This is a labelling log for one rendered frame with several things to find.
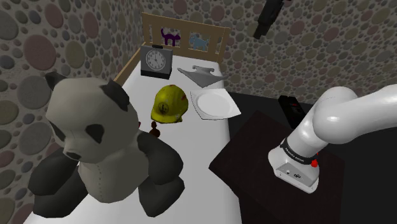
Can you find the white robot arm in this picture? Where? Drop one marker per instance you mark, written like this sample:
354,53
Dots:
335,118

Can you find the grey flat triangular hanger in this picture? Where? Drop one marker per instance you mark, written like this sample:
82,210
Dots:
203,77

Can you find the dark robot stand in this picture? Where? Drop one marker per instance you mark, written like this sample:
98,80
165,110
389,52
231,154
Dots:
248,173

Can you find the small brown knob-shaped figure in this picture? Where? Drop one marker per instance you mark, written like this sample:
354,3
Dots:
154,131

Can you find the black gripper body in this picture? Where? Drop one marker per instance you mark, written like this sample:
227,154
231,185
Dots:
269,14

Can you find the black box with red mark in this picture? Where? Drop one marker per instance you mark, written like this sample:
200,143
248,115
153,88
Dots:
290,110

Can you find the grey square alarm clock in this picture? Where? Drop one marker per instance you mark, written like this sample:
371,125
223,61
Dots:
156,60

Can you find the panda plush toy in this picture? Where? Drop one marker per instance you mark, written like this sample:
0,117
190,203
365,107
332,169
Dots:
102,155

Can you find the white square plate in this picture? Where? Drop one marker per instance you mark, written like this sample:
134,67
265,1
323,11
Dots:
214,104

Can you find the yellow hard hat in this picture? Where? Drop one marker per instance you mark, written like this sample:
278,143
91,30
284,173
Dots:
169,104

